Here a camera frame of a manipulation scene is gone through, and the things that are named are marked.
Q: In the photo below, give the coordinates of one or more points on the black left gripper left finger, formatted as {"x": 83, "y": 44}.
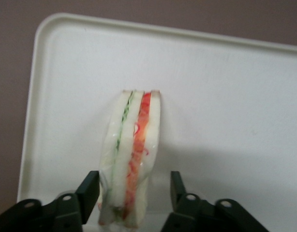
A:
{"x": 54, "y": 215}

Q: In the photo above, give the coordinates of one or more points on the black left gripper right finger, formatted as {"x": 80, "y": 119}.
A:
{"x": 206, "y": 217}

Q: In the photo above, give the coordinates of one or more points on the triangle sandwich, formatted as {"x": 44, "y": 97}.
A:
{"x": 129, "y": 157}

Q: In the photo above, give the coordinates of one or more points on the cream plastic tray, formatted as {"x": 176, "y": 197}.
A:
{"x": 211, "y": 108}

